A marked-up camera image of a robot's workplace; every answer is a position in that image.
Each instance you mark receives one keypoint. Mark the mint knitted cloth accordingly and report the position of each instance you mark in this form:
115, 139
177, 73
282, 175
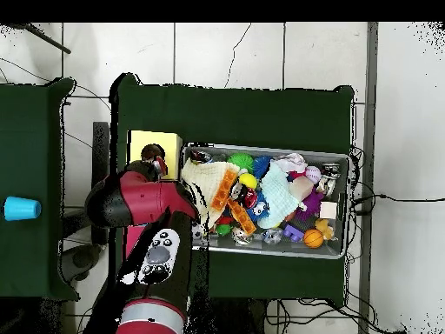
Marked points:
278, 198

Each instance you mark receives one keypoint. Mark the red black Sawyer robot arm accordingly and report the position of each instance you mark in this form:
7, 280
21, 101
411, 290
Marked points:
139, 198

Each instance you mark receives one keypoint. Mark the wooden box with three holes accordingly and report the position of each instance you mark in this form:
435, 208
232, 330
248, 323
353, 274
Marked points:
167, 139

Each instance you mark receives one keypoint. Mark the shallow mesh bin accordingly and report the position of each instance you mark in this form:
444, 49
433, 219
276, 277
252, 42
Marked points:
333, 250

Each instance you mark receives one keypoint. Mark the cream knitted cloth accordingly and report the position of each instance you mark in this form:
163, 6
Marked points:
203, 177

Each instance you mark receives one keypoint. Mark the orange plastic brick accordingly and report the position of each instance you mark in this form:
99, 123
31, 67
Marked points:
242, 217
224, 190

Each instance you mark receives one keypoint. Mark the green spiky ball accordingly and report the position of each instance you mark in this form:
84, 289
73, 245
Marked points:
241, 161

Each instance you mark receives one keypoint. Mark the yellow ball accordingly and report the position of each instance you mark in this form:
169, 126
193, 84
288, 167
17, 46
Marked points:
248, 181

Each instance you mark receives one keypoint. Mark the dark green tablecloth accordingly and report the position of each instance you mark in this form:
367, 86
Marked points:
243, 118

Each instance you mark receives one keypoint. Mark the blue spiky ball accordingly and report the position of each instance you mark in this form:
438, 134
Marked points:
261, 166

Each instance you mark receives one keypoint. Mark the green covered side table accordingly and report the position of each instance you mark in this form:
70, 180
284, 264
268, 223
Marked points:
27, 139

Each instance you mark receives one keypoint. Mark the blue plastic cup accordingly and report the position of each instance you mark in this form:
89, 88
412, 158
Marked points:
21, 208

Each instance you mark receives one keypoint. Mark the white baseball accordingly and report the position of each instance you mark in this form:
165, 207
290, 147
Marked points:
313, 174

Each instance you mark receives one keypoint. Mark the dark grey rod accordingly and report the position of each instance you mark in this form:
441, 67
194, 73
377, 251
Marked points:
52, 42

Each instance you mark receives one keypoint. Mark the orange basketball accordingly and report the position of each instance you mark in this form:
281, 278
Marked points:
313, 238

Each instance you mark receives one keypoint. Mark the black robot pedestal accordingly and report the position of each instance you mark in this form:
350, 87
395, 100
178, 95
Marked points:
240, 318

